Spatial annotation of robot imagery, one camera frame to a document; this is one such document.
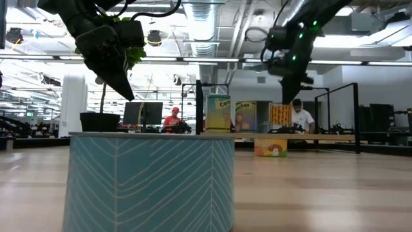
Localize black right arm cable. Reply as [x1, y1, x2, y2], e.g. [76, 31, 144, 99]
[243, 0, 290, 43]

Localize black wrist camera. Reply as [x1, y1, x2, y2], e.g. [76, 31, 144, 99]
[265, 25, 290, 51]
[113, 19, 145, 48]

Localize thin black metal cell frame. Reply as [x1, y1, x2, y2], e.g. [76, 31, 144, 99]
[284, 86, 330, 135]
[182, 82, 230, 131]

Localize tall yellow orange striped can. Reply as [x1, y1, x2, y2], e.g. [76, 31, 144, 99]
[269, 102, 293, 130]

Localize low mushroom can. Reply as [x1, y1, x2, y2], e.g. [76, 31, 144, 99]
[254, 139, 288, 158]

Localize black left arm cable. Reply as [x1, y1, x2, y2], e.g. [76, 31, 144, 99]
[96, 0, 183, 22]

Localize black dome ceiling fixture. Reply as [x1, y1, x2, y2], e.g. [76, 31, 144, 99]
[147, 30, 163, 48]
[6, 27, 24, 45]

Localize large round silver duct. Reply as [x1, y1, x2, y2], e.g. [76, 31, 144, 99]
[183, 0, 217, 58]

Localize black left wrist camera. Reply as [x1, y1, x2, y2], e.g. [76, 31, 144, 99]
[113, 19, 145, 48]

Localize green plant in black pot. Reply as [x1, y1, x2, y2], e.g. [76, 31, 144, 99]
[74, 15, 147, 132]

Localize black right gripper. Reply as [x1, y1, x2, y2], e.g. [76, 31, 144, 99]
[266, 24, 318, 104]

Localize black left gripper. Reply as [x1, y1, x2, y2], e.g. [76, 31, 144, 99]
[74, 24, 135, 101]

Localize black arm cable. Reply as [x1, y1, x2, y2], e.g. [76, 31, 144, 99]
[96, 0, 183, 22]
[243, 0, 290, 43]

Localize tall peaches can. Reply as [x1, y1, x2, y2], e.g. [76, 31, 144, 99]
[234, 100, 258, 133]

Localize large tilted monitor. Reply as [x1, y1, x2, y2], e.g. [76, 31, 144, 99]
[0, 0, 7, 50]

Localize person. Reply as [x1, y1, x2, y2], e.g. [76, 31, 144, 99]
[291, 98, 315, 135]
[162, 106, 182, 133]

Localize wooden shelf black metal frame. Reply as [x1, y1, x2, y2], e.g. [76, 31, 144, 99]
[195, 79, 362, 155]

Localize low teal can white lines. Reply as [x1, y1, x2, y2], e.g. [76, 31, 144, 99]
[62, 131, 236, 232]

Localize tall carrots can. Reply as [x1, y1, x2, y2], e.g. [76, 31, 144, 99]
[205, 93, 232, 133]

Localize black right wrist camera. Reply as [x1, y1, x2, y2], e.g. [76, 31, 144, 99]
[265, 25, 290, 51]

